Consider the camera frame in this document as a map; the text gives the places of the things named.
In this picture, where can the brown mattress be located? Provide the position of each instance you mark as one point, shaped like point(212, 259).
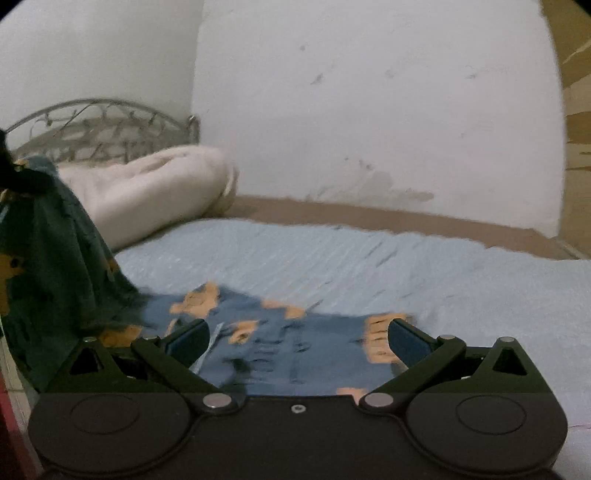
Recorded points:
point(291, 212)

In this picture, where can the blue pants with orange print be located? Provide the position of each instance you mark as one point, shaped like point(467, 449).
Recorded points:
point(60, 282)

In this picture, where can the metal bed headboard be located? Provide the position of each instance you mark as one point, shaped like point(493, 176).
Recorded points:
point(99, 130)

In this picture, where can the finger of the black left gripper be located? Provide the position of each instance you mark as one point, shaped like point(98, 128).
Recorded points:
point(18, 179)

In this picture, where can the light blue bedsheet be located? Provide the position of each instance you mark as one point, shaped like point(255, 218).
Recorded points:
point(445, 286)

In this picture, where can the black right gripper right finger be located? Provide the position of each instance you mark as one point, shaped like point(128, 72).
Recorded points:
point(447, 365)

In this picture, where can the rolled cream blanket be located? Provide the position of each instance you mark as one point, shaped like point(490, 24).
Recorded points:
point(129, 202)

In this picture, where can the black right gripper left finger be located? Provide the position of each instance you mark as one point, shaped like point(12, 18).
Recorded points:
point(147, 365)

